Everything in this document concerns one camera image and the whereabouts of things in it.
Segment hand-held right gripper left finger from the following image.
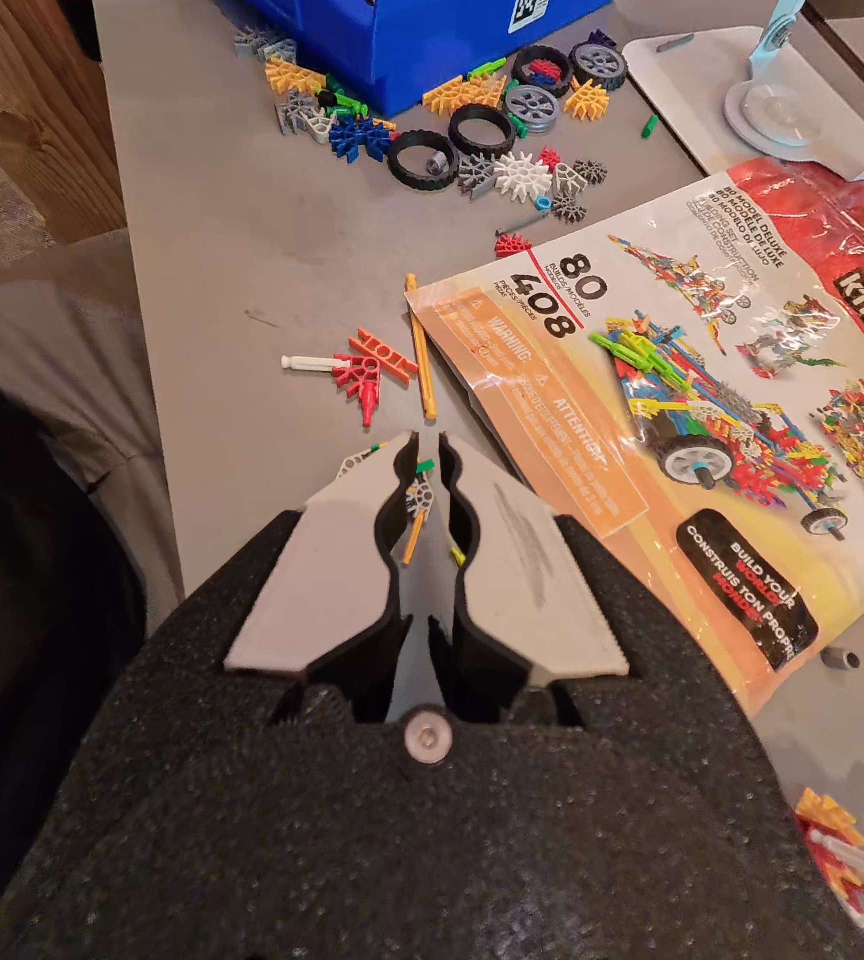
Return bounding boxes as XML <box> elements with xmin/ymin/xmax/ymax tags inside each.
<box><xmin>223</xmin><ymin>429</ymin><xmax>419</xmax><ymax>721</ymax></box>

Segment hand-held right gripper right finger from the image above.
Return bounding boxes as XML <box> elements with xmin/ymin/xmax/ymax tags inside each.
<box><xmin>438</xmin><ymin>431</ymin><xmax>630</xmax><ymax>721</ymax></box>

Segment small multicolour toy assembly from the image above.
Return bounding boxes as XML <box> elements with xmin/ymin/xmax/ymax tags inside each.
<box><xmin>336</xmin><ymin>441</ymin><xmax>436</xmax><ymax>567</ymax></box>

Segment construction toy set plastic bag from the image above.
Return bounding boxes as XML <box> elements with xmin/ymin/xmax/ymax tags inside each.
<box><xmin>404</xmin><ymin>156</ymin><xmax>864</xmax><ymax>717</ymax></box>

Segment red fan connector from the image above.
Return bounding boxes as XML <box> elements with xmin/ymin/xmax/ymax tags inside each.
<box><xmin>330</xmin><ymin>354</ymin><xmax>382</xmax><ymax>429</ymax></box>

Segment orange ladder connector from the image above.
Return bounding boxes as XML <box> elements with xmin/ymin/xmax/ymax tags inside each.
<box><xmin>348</xmin><ymin>327</ymin><xmax>419</xmax><ymax>385</ymax></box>

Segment long yellow rod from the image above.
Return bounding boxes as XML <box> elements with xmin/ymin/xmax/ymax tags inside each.
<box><xmin>404</xmin><ymin>273</ymin><xmax>439</xmax><ymax>420</ymax></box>

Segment person's black top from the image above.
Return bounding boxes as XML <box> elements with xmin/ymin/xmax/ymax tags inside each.
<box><xmin>0</xmin><ymin>375</ymin><xmax>148</xmax><ymax>931</ymax></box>

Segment red yellow connector toy assembly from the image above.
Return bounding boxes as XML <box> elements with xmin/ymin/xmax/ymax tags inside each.
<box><xmin>792</xmin><ymin>787</ymin><xmax>864</xmax><ymax>960</ymax></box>

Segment white snowflake connector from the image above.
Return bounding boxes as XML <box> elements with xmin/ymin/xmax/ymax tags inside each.
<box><xmin>492</xmin><ymin>152</ymin><xmax>554</xmax><ymax>202</ymax></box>

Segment black toy tyre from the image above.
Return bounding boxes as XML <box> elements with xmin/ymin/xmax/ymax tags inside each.
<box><xmin>387</xmin><ymin>129</ymin><xmax>461</xmax><ymax>191</ymax></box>
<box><xmin>510</xmin><ymin>45</ymin><xmax>574</xmax><ymax>97</ymax></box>
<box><xmin>448</xmin><ymin>102</ymin><xmax>517</xmax><ymax>159</ymax></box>

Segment grey wheel hub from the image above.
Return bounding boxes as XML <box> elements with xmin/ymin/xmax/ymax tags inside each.
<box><xmin>503</xmin><ymin>84</ymin><xmax>560</xmax><ymax>135</ymax></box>

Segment yellow snowflake connector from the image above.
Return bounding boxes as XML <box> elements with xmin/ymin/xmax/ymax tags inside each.
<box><xmin>563</xmin><ymin>78</ymin><xmax>610</xmax><ymax>123</ymax></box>

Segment pile of toy connectors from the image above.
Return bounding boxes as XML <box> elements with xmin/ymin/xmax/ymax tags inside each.
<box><xmin>233</xmin><ymin>22</ymin><xmax>613</xmax><ymax>226</ymax></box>

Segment white adjustable book stand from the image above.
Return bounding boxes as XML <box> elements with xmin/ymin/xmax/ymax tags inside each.
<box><xmin>621</xmin><ymin>0</ymin><xmax>864</xmax><ymax>181</ymax></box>

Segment large blue plastic bin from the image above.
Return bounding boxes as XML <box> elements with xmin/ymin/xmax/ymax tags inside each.
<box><xmin>240</xmin><ymin>0</ymin><xmax>613</xmax><ymax>117</ymax></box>

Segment wooden cabinet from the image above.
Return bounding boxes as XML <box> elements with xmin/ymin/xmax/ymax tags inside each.
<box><xmin>0</xmin><ymin>0</ymin><xmax>127</xmax><ymax>245</ymax></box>

